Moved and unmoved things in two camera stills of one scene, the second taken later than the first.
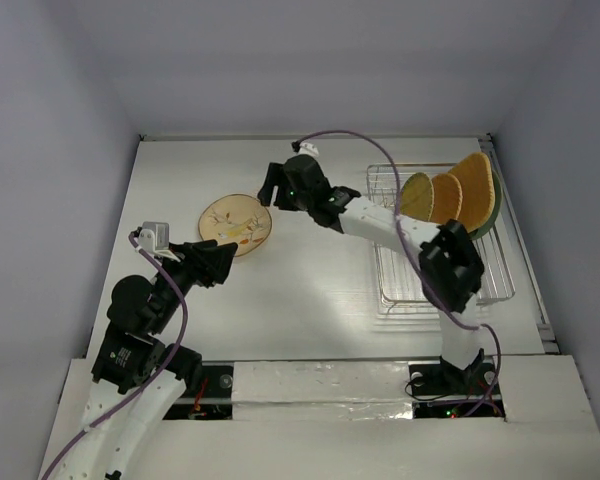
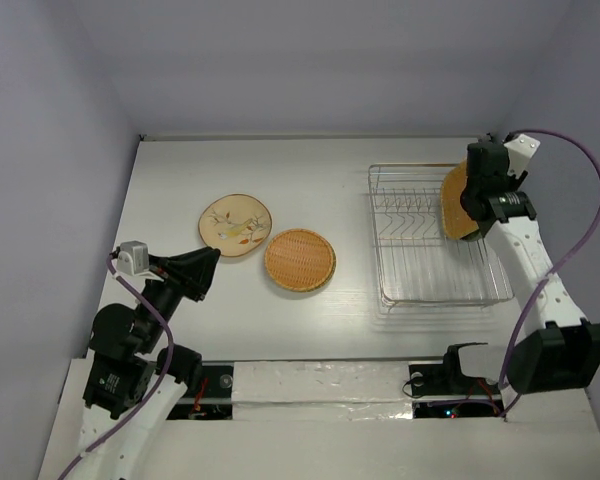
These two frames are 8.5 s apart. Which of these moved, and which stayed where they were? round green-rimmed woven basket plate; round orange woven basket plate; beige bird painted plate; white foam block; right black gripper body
Moved: round green-rimmed woven basket plate; right black gripper body; round orange woven basket plate
Stayed: white foam block; beige bird painted plate
